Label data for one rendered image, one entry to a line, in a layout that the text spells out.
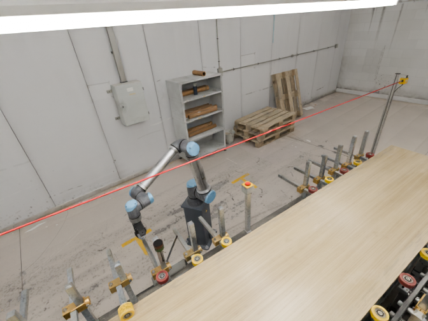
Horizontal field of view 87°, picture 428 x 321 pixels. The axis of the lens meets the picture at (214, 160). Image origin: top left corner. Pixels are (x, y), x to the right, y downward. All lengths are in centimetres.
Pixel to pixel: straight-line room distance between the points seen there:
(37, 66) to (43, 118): 65
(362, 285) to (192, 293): 101
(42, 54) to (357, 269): 383
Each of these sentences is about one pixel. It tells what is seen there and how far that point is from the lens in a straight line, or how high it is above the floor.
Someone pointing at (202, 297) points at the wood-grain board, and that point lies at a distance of 158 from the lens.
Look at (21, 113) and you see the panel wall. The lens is 377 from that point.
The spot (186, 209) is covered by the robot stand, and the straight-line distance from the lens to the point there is 258.
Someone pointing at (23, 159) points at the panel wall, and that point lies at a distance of 395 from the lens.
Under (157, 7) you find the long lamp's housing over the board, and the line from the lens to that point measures 74.
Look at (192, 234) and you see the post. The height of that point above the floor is 104.
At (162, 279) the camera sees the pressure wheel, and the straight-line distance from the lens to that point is 168.
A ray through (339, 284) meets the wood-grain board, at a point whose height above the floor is 90.
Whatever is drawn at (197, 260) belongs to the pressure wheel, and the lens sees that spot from 171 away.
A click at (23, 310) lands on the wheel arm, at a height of 96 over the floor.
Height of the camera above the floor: 228
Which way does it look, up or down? 31 degrees down
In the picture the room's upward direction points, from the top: 5 degrees counter-clockwise
